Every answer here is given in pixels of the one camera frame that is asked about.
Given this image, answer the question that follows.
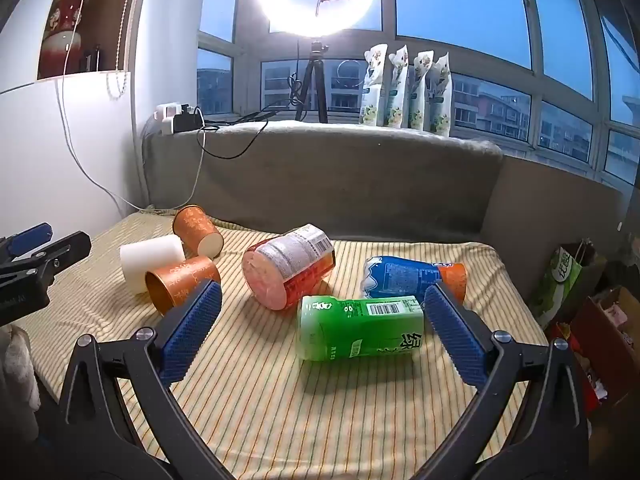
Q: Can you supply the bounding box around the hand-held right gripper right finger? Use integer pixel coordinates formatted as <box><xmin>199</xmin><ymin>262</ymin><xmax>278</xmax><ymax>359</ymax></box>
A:
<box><xmin>424</xmin><ymin>282</ymin><xmax>590</xmax><ymax>480</ymax></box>

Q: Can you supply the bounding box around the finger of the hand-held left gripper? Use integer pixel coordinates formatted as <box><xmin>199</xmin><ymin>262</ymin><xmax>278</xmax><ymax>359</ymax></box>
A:
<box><xmin>0</xmin><ymin>231</ymin><xmax>93</xmax><ymax>292</ymax></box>
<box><xmin>0</xmin><ymin>223</ymin><xmax>54</xmax><ymax>262</ymax></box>

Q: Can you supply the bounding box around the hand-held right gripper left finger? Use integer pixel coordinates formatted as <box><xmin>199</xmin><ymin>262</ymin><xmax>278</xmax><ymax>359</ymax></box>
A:
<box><xmin>52</xmin><ymin>280</ymin><xmax>236</xmax><ymax>480</ymax></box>

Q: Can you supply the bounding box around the green drink carton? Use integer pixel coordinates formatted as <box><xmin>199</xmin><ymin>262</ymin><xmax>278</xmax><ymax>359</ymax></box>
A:
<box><xmin>296</xmin><ymin>294</ymin><xmax>426</xmax><ymax>363</ymax></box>

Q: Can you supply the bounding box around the orange patterned paper cup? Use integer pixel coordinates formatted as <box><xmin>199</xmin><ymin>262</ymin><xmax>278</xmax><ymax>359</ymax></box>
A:
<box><xmin>144</xmin><ymin>255</ymin><xmax>222</xmax><ymax>317</ymax></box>
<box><xmin>172</xmin><ymin>204</ymin><xmax>223</xmax><ymax>260</ymax></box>

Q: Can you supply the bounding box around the white paper cup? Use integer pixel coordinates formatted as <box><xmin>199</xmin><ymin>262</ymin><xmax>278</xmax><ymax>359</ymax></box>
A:
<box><xmin>119</xmin><ymin>234</ymin><xmax>186</xmax><ymax>295</ymax></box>

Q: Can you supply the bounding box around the white fluffy cloth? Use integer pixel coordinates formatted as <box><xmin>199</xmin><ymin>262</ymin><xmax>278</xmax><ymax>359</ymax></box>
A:
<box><xmin>0</xmin><ymin>325</ymin><xmax>42</xmax><ymax>443</ymax></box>

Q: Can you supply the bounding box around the blue snack bag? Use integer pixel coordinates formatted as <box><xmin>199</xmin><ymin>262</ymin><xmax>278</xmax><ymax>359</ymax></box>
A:
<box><xmin>361</xmin><ymin>255</ymin><xmax>468</xmax><ymax>307</ymax></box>

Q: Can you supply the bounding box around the yellow striped blanket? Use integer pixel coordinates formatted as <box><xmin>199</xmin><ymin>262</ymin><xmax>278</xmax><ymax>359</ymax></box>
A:
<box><xmin>10</xmin><ymin>207</ymin><xmax>551</xmax><ymax>480</ymax></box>

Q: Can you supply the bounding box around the green shopping bag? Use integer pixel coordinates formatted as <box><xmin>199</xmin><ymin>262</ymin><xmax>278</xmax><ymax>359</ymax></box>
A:
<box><xmin>529</xmin><ymin>241</ymin><xmax>607</xmax><ymax>330</ymax></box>

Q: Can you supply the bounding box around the cardboard box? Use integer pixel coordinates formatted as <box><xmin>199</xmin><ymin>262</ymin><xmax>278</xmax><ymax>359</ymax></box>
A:
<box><xmin>569</xmin><ymin>286</ymin><xmax>640</xmax><ymax>407</ymax></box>

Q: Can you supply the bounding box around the white power strip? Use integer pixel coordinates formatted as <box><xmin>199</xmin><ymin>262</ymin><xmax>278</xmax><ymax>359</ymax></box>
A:
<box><xmin>154</xmin><ymin>102</ymin><xmax>193</xmax><ymax>137</ymax></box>

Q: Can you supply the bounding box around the grey sofa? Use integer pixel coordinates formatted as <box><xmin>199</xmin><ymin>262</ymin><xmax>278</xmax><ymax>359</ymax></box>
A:
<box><xmin>142</xmin><ymin>121</ymin><xmax>632</xmax><ymax>311</ymax></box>

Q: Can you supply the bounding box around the black charger plug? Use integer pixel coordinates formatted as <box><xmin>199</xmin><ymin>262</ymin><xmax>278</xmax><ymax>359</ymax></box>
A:
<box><xmin>172</xmin><ymin>105</ymin><xmax>203</xmax><ymax>134</ymax></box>

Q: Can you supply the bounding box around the small black bottle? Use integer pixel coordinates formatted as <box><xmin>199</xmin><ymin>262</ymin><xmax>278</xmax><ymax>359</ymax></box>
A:
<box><xmin>80</xmin><ymin>43</ymin><xmax>105</xmax><ymax>72</ymax></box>

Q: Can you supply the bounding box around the red white vase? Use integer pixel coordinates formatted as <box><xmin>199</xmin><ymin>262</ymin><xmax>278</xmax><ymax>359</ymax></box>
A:
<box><xmin>40</xmin><ymin>0</ymin><xmax>90</xmax><ymax>80</ymax></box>

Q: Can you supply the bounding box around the white green refill pouch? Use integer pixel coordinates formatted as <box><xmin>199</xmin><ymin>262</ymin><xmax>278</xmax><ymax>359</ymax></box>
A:
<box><xmin>408</xmin><ymin>50</ymin><xmax>436</xmax><ymax>132</ymax></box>
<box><xmin>384</xmin><ymin>44</ymin><xmax>412</xmax><ymax>129</ymax></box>
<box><xmin>359</xmin><ymin>44</ymin><xmax>390</xmax><ymax>127</ymax></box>
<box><xmin>429</xmin><ymin>55</ymin><xmax>454</xmax><ymax>138</ymax></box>

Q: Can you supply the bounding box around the black tripod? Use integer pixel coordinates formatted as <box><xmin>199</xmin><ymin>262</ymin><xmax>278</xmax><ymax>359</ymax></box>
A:
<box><xmin>294</xmin><ymin>39</ymin><xmax>332</xmax><ymax>124</ymax></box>

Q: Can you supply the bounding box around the white cable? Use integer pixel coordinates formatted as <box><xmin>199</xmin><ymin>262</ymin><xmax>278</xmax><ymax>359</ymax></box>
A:
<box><xmin>54</xmin><ymin>0</ymin><xmax>156</xmax><ymax>213</ymax></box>

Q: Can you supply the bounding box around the black cable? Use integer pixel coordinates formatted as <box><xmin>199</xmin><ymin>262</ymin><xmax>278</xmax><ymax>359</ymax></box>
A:
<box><xmin>196</xmin><ymin>108</ymin><xmax>282</xmax><ymax>162</ymax></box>

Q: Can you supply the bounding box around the white bead cord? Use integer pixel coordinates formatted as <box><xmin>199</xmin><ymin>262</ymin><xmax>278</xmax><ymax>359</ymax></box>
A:
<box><xmin>106</xmin><ymin>0</ymin><xmax>138</xmax><ymax>100</ymax></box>

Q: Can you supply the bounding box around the grey window frame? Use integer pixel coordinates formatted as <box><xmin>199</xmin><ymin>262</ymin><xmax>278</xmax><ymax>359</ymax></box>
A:
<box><xmin>196</xmin><ymin>0</ymin><xmax>640</xmax><ymax>187</ymax></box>

